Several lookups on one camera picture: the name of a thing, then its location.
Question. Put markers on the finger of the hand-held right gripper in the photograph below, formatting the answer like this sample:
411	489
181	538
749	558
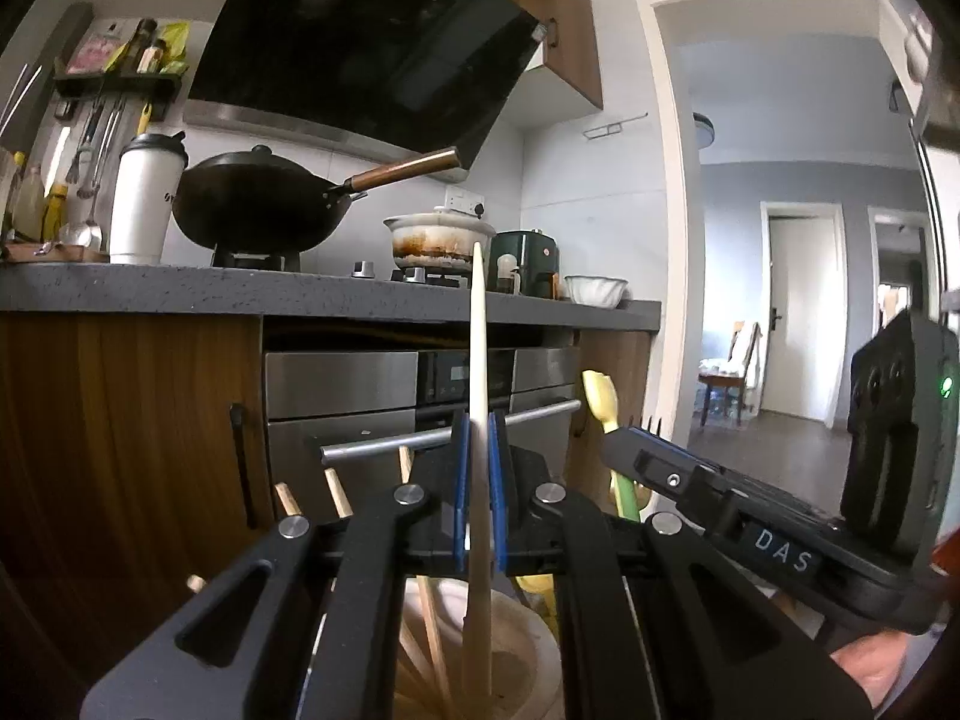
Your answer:
660	465

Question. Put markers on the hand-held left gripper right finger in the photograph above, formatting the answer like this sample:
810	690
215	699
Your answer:
499	495

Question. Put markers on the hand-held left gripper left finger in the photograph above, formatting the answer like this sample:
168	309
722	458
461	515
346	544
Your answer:
460	495

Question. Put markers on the yellow green plastic spoon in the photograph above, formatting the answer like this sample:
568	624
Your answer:
600	397

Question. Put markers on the white floral ceramic utensil holder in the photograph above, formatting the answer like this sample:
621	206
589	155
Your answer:
517	660

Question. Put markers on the person's right hand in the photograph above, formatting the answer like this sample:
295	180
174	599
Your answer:
877	664

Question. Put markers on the wooden chair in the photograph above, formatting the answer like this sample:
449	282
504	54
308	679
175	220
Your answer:
724	379

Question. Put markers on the wooden kitchen base cabinet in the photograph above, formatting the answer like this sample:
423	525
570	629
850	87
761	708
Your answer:
615	360
112	427

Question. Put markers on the white cloth on chair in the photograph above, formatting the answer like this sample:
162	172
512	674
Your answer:
746	352

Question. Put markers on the stainless steel built-in oven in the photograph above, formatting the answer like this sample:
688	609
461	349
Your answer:
337	382

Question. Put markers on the white fluted bowl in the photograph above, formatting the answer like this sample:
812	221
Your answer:
596	289

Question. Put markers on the white interior door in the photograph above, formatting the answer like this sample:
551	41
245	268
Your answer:
802	315

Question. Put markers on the dark green kitchen appliance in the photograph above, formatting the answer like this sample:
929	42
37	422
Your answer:
532	259

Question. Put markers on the white stained casserole pot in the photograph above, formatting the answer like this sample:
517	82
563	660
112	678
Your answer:
435	240

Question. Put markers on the black gas stove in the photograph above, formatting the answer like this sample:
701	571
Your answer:
255	259

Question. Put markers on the round ceiling lamp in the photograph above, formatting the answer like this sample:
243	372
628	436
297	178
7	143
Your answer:
703	131

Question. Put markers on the grey speckled countertop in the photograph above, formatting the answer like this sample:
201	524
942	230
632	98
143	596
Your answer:
187	292

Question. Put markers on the white tumbler with black lid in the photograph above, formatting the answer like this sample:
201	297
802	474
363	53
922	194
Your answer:
142	202

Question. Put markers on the hanging metal ladle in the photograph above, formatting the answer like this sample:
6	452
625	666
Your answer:
79	235

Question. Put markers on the black range hood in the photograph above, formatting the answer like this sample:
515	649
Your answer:
360	37

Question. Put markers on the wooden cutting board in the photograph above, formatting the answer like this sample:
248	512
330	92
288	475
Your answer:
52	253

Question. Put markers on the yellow sauce bottle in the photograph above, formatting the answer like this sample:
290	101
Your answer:
55	214

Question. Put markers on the clear plastic bottle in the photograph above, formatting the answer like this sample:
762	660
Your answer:
30	206

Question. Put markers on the yellow snack packet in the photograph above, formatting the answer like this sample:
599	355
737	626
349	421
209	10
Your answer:
174	49

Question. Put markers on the small spice jar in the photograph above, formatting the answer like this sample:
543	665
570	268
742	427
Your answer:
152	58

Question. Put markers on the dark sauce bottle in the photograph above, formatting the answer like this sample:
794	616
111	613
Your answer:
141	41

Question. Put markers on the pink packet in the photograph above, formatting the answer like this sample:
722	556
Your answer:
94	49

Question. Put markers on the grey vertical pipe cover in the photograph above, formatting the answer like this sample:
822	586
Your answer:
60	67

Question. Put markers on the pale upright sticks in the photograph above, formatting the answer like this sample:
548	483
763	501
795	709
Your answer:
21	97

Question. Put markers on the white wall socket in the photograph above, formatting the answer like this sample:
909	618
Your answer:
465	202

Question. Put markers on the wall mounted towel holder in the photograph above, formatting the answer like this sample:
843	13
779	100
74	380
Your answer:
600	133

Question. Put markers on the wooden wall cabinet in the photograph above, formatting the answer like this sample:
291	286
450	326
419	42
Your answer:
570	37

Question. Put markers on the dark sliding door frame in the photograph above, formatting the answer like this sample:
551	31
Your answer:
937	127

